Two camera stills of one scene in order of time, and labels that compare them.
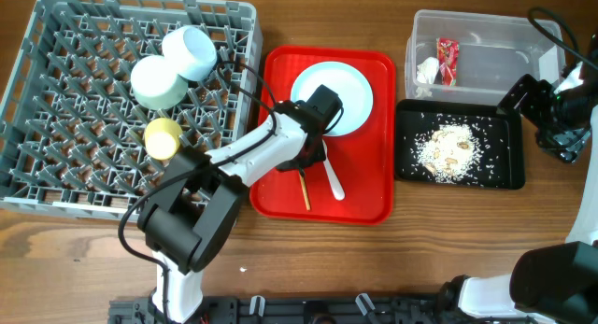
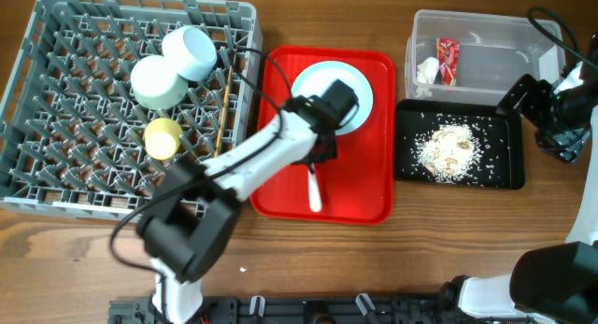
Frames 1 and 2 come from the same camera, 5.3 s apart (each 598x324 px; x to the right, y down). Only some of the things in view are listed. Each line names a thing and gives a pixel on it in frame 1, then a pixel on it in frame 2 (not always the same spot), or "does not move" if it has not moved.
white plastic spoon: [335, 183] to [314, 191]
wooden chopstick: [305, 190] to [223, 111]
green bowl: [156, 83] does not move
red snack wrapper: [448, 59] does not move
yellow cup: [162, 137] does not move
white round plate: [351, 86] does not move
